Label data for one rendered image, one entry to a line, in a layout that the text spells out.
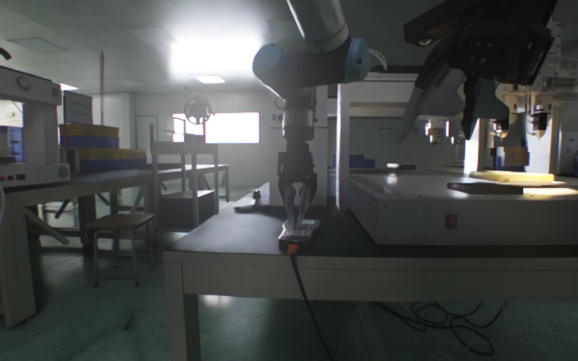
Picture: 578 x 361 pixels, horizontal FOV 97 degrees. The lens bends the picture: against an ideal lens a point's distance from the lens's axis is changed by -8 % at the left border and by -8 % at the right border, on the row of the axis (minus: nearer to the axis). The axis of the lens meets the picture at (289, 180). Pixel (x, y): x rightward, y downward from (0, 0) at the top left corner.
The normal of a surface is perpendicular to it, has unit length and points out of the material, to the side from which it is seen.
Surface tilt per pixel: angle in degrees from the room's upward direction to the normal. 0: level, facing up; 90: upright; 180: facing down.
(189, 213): 90
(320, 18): 138
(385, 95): 90
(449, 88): 64
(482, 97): 125
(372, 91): 90
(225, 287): 90
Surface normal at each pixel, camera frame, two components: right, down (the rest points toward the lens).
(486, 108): -0.79, 0.58
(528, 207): -0.07, 0.09
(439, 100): -0.64, -0.39
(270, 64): -0.48, -0.17
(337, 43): 0.41, 0.65
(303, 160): -0.15, -0.18
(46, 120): 1.00, 0.01
